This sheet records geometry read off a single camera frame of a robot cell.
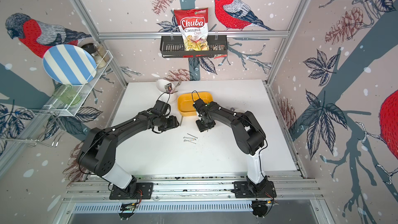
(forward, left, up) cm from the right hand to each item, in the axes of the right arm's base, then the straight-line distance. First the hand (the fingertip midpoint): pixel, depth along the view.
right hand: (203, 127), depth 94 cm
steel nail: (+6, +15, -2) cm, 16 cm away
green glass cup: (-3, +62, +33) cm, 71 cm away
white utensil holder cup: (+24, +27, +5) cm, 36 cm away
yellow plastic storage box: (+20, +13, 0) cm, 24 cm away
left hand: (0, +15, +6) cm, 16 cm away
